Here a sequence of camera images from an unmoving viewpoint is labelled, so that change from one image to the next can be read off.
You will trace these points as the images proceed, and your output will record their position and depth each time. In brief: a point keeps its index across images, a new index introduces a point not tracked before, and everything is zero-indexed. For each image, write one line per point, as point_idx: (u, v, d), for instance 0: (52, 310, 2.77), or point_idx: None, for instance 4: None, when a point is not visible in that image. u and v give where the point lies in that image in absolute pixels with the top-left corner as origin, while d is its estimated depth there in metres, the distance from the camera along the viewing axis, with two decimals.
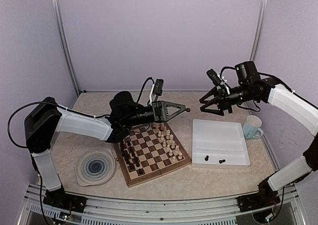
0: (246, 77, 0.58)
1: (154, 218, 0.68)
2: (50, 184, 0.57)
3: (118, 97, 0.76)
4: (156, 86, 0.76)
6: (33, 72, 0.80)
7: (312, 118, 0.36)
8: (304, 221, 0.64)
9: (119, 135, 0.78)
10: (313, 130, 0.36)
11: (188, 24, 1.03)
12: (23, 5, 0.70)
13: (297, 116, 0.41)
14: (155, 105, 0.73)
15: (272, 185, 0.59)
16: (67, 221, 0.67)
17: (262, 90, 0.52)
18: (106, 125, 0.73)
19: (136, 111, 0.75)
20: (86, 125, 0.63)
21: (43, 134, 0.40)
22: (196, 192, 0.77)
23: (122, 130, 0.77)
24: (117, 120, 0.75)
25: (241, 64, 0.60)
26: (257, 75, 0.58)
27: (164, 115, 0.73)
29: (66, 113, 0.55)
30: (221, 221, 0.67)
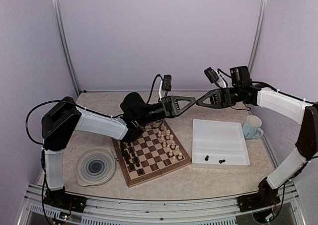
0: (239, 81, 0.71)
1: (153, 218, 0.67)
2: (55, 184, 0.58)
3: (129, 99, 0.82)
4: (164, 82, 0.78)
6: (33, 72, 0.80)
7: (296, 109, 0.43)
8: (304, 221, 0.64)
9: (135, 134, 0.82)
10: (299, 118, 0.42)
11: (188, 24, 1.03)
12: (23, 5, 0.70)
13: (281, 112, 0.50)
14: (165, 101, 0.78)
15: (271, 183, 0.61)
16: (67, 221, 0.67)
17: (250, 95, 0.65)
18: (121, 125, 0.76)
19: (148, 109, 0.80)
20: (103, 124, 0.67)
21: (62, 132, 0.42)
22: (196, 192, 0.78)
23: (136, 130, 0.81)
24: (131, 120, 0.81)
25: (235, 69, 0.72)
26: (249, 79, 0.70)
27: (175, 111, 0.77)
29: (85, 113, 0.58)
30: (221, 221, 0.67)
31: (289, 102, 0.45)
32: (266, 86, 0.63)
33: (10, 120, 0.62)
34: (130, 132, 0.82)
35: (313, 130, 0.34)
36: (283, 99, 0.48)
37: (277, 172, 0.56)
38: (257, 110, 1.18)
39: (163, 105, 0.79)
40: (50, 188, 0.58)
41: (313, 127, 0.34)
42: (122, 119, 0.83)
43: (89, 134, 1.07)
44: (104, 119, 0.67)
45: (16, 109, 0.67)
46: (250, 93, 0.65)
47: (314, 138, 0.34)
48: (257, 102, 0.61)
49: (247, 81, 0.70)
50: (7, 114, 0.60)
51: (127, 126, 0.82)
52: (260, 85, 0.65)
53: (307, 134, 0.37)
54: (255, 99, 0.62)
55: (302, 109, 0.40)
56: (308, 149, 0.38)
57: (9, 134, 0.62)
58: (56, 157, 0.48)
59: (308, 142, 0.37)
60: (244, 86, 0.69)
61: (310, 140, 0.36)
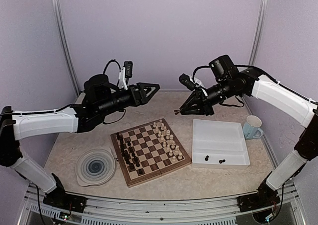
0: (224, 73, 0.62)
1: (153, 218, 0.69)
2: (49, 187, 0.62)
3: (94, 77, 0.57)
4: (127, 69, 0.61)
6: (33, 72, 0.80)
7: (301, 110, 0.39)
8: (304, 221, 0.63)
9: (91, 122, 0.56)
10: (302, 120, 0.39)
11: (188, 24, 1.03)
12: (23, 5, 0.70)
13: (283, 108, 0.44)
14: (134, 88, 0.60)
15: (271, 184, 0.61)
16: (67, 221, 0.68)
17: (245, 83, 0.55)
18: (70, 116, 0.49)
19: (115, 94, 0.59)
20: (53, 123, 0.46)
21: (6, 148, 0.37)
22: (196, 192, 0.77)
23: (94, 117, 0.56)
24: (91, 106, 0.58)
25: (215, 60, 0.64)
26: (234, 67, 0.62)
27: (145, 99, 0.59)
29: (21, 118, 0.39)
30: (221, 221, 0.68)
31: (295, 101, 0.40)
32: (259, 71, 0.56)
33: None
34: (84, 120, 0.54)
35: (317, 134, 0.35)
36: (288, 96, 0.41)
37: (277, 174, 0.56)
38: (257, 110, 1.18)
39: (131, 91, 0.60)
40: (45, 191, 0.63)
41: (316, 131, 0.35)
42: (72, 109, 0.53)
43: (89, 134, 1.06)
44: (51, 116, 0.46)
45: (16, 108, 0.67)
46: (243, 80, 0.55)
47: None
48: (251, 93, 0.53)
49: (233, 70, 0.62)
50: None
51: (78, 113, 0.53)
52: (253, 70, 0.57)
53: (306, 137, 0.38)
54: (250, 89, 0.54)
55: (311, 112, 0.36)
56: (308, 152, 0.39)
57: None
58: (26, 165, 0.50)
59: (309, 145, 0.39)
60: (232, 77, 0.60)
61: (308, 142, 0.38)
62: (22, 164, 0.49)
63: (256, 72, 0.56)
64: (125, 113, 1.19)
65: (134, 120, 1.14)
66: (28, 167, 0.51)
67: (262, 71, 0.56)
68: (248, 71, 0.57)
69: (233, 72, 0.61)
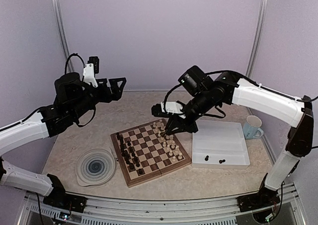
0: (198, 88, 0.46)
1: (154, 218, 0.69)
2: (44, 188, 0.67)
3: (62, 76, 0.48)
4: (95, 64, 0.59)
6: (32, 71, 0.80)
7: (290, 112, 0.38)
8: (304, 221, 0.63)
9: (62, 122, 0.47)
10: (291, 121, 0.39)
11: (187, 24, 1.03)
12: (22, 5, 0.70)
13: (267, 112, 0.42)
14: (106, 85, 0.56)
15: (269, 185, 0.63)
16: (67, 221, 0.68)
17: (223, 92, 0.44)
18: (37, 124, 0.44)
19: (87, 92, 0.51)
20: (23, 134, 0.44)
21: None
22: (196, 192, 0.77)
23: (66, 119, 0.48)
24: (60, 106, 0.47)
25: (184, 75, 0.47)
26: (204, 74, 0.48)
27: (120, 94, 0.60)
29: None
30: (220, 221, 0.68)
31: (281, 104, 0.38)
32: (234, 74, 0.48)
33: (10, 120, 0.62)
34: (54, 121, 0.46)
35: (308, 134, 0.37)
36: (273, 99, 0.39)
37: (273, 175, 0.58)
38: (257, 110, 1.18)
39: (103, 88, 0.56)
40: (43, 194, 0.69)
41: (307, 132, 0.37)
42: (39, 115, 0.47)
43: (89, 134, 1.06)
44: (19, 128, 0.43)
45: (17, 108, 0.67)
46: (221, 88, 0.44)
47: (309, 140, 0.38)
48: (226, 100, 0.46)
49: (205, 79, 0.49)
50: (8, 114, 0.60)
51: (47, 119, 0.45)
52: (227, 76, 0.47)
53: (297, 140, 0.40)
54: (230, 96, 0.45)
55: (301, 112, 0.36)
56: (300, 150, 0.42)
57: None
58: (13, 178, 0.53)
59: (300, 145, 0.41)
60: (208, 88, 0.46)
61: (299, 142, 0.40)
62: (9, 177, 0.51)
63: (231, 76, 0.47)
64: (125, 113, 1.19)
65: (134, 120, 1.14)
66: (14, 179, 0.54)
67: (238, 74, 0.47)
68: (224, 77, 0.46)
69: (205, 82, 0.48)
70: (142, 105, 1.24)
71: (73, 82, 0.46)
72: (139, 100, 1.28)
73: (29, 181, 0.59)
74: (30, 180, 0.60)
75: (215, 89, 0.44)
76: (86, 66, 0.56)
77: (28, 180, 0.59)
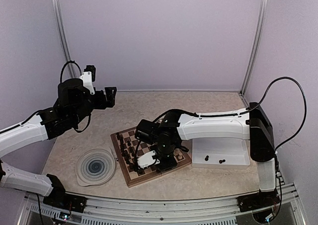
0: (151, 137, 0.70)
1: (154, 218, 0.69)
2: (45, 189, 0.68)
3: (65, 82, 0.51)
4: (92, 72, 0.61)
6: (33, 73, 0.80)
7: (237, 127, 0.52)
8: (304, 221, 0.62)
9: (61, 125, 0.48)
10: (243, 133, 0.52)
11: (187, 24, 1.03)
12: (22, 7, 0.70)
13: (219, 133, 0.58)
14: (101, 93, 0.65)
15: (264, 187, 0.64)
16: (67, 221, 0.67)
17: (168, 134, 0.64)
18: (36, 126, 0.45)
19: (86, 98, 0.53)
20: (22, 137, 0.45)
21: None
22: (196, 192, 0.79)
23: (67, 121, 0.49)
24: (60, 109, 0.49)
25: (138, 131, 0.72)
26: (152, 124, 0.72)
27: (115, 101, 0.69)
29: None
30: (221, 221, 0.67)
31: (225, 122, 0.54)
32: (172, 114, 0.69)
33: (10, 120, 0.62)
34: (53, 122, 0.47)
35: (263, 143, 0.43)
36: (214, 122, 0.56)
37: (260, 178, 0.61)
38: None
39: (99, 95, 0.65)
40: (43, 194, 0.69)
41: (260, 142, 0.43)
42: (39, 118, 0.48)
43: (89, 134, 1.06)
44: (18, 131, 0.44)
45: (17, 108, 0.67)
46: (166, 132, 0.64)
47: (269, 146, 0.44)
48: (180, 136, 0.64)
49: (154, 127, 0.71)
50: (8, 113, 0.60)
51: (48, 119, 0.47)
52: (172, 118, 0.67)
53: (258, 148, 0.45)
54: (178, 135, 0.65)
55: (245, 124, 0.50)
56: (265, 156, 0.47)
57: None
58: (12, 179, 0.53)
59: (263, 152, 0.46)
60: (157, 133, 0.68)
61: (260, 150, 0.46)
62: (9, 178, 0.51)
63: (173, 115, 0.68)
64: (125, 113, 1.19)
65: (134, 120, 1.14)
66: (15, 180, 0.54)
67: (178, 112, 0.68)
68: (166, 121, 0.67)
69: (155, 130, 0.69)
70: (142, 105, 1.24)
71: (77, 86, 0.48)
72: (139, 100, 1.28)
73: (29, 181, 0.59)
74: (30, 181, 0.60)
75: (162, 133, 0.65)
76: (83, 73, 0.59)
77: (28, 180, 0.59)
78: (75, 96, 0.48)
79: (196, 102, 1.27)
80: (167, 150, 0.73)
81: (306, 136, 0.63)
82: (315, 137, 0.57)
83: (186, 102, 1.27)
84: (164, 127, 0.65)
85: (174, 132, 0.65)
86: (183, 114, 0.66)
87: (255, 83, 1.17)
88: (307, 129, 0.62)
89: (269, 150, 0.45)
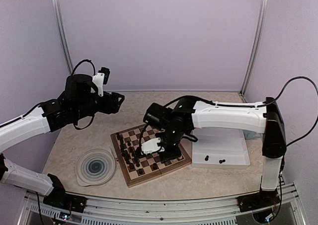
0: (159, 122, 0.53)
1: (153, 218, 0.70)
2: (45, 188, 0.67)
3: (76, 75, 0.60)
4: (106, 75, 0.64)
6: (32, 73, 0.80)
7: (254, 120, 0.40)
8: (304, 221, 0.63)
9: (64, 117, 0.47)
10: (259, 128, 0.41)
11: (187, 24, 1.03)
12: (23, 9, 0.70)
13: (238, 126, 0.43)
14: (107, 96, 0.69)
15: (267, 188, 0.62)
16: (67, 221, 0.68)
17: (181, 120, 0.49)
18: (36, 119, 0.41)
19: (93, 97, 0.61)
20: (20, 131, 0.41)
21: None
22: (196, 192, 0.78)
23: (70, 113, 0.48)
24: (64, 102, 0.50)
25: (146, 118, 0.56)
26: (164, 111, 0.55)
27: (118, 108, 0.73)
29: None
30: (221, 221, 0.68)
31: (242, 114, 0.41)
32: (188, 100, 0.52)
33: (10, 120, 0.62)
34: (56, 114, 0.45)
35: (278, 139, 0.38)
36: (231, 112, 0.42)
37: (265, 179, 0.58)
38: None
39: (106, 98, 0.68)
40: (43, 193, 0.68)
41: (277, 137, 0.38)
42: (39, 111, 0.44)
43: (89, 134, 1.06)
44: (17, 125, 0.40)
45: (16, 108, 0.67)
46: (180, 117, 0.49)
47: (282, 143, 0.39)
48: (194, 124, 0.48)
49: (167, 112, 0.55)
50: (8, 113, 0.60)
51: (49, 111, 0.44)
52: (188, 103, 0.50)
53: (271, 144, 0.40)
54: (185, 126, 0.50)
55: (264, 118, 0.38)
56: (276, 152, 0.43)
57: None
58: (14, 176, 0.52)
59: (275, 147, 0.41)
60: (169, 117, 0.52)
61: (272, 146, 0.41)
62: (10, 175, 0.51)
63: (188, 102, 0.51)
64: (125, 113, 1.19)
65: (134, 120, 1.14)
66: (16, 177, 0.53)
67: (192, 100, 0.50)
68: (180, 107, 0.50)
69: (167, 114, 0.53)
70: (142, 105, 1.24)
71: (86, 82, 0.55)
72: (139, 100, 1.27)
73: (30, 179, 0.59)
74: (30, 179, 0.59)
75: (175, 119, 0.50)
76: (97, 73, 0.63)
77: (29, 178, 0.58)
78: (83, 89, 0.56)
79: None
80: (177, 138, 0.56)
81: (307, 135, 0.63)
82: (315, 137, 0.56)
83: None
84: (177, 112, 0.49)
85: (189, 119, 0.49)
86: (199, 101, 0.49)
87: (255, 83, 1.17)
88: (307, 129, 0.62)
89: (281, 146, 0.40)
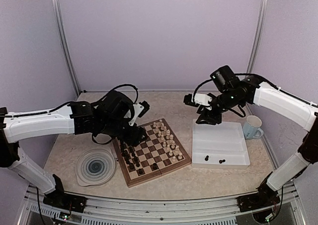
0: (225, 83, 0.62)
1: (154, 218, 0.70)
2: (46, 187, 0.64)
3: (119, 94, 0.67)
4: (143, 110, 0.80)
6: (32, 73, 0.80)
7: (303, 114, 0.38)
8: (304, 221, 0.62)
9: (91, 123, 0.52)
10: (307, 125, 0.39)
11: (187, 24, 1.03)
12: (23, 9, 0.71)
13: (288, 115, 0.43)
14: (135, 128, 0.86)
15: (270, 183, 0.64)
16: (67, 221, 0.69)
17: (246, 91, 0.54)
18: (63, 118, 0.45)
19: (120, 123, 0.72)
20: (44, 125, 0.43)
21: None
22: (197, 192, 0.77)
23: (95, 123, 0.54)
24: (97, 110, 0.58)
25: (216, 72, 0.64)
26: (234, 77, 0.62)
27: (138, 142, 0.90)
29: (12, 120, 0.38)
30: (221, 221, 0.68)
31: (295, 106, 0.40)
32: (258, 78, 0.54)
33: None
34: (85, 119, 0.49)
35: None
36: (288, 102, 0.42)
37: (278, 174, 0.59)
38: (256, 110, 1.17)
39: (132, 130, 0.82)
40: (44, 192, 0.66)
41: None
42: (68, 110, 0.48)
43: (89, 134, 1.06)
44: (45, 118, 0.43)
45: (15, 109, 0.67)
46: (245, 88, 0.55)
47: None
48: (254, 99, 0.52)
49: (234, 79, 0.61)
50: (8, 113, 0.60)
51: (85, 112, 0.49)
52: (254, 78, 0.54)
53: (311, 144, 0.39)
54: (250, 98, 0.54)
55: (314, 115, 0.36)
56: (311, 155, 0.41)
57: None
58: (25, 166, 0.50)
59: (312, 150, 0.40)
60: (234, 85, 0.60)
61: (312, 146, 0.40)
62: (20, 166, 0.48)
63: (256, 78, 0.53)
64: None
65: None
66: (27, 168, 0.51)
67: (262, 78, 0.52)
68: (248, 79, 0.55)
69: (234, 81, 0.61)
70: None
71: (129, 105, 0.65)
72: (139, 100, 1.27)
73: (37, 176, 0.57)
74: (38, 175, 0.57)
75: (240, 89, 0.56)
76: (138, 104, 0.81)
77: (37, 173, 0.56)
78: (121, 111, 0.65)
79: None
80: (229, 103, 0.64)
81: None
82: None
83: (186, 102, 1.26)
84: (244, 83, 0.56)
85: (251, 93, 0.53)
86: (264, 82, 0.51)
87: None
88: None
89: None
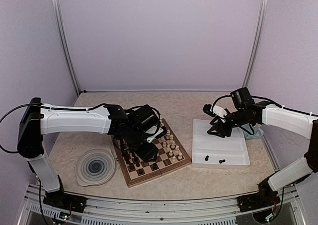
0: (241, 102, 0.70)
1: (154, 218, 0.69)
2: (49, 186, 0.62)
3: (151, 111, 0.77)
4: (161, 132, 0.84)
6: (33, 73, 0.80)
7: (303, 123, 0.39)
8: (304, 221, 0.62)
9: (121, 127, 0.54)
10: (307, 134, 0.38)
11: (187, 24, 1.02)
12: (23, 9, 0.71)
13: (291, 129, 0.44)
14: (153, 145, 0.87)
15: (272, 185, 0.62)
16: (67, 221, 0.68)
17: (255, 114, 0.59)
18: (99, 117, 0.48)
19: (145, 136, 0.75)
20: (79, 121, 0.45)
21: (31, 141, 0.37)
22: (197, 192, 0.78)
23: (125, 126, 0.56)
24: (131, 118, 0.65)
25: (236, 92, 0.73)
26: (250, 100, 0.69)
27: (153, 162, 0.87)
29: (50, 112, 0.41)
30: (221, 221, 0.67)
31: (295, 116, 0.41)
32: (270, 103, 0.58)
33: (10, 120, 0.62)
34: (119, 121, 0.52)
35: None
36: (290, 114, 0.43)
37: (280, 176, 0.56)
38: None
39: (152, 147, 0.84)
40: (47, 190, 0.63)
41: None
42: (104, 112, 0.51)
43: (89, 134, 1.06)
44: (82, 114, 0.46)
45: (15, 109, 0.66)
46: (254, 112, 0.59)
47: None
48: (263, 119, 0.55)
49: (249, 102, 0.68)
50: (8, 114, 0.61)
51: (119, 114, 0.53)
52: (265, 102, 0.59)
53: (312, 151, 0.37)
54: (260, 119, 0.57)
55: (311, 122, 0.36)
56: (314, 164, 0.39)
57: (9, 133, 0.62)
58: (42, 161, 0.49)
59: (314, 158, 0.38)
60: (247, 107, 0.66)
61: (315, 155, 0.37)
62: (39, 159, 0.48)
63: (265, 103, 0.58)
64: None
65: None
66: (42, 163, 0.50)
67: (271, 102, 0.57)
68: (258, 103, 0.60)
69: (249, 104, 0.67)
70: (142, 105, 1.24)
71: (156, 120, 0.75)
72: (139, 100, 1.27)
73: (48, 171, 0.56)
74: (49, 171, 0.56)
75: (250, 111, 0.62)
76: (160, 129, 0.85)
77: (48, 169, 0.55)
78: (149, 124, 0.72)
79: (197, 102, 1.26)
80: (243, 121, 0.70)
81: None
82: None
83: (186, 102, 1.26)
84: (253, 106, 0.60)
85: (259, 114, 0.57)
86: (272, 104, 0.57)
87: (255, 83, 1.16)
88: None
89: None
